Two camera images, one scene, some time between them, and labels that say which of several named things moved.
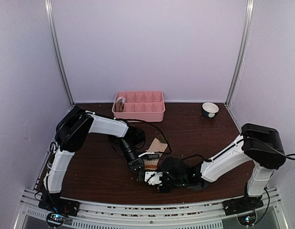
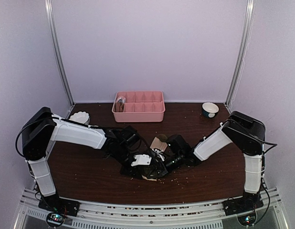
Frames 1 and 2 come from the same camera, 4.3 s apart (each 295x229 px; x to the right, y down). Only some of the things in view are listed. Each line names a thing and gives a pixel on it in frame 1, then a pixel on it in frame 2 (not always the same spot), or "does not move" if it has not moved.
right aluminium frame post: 245,40 does not move
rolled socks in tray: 120,103 does not move
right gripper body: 178,182 -> 162,168
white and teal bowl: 209,109 does not move
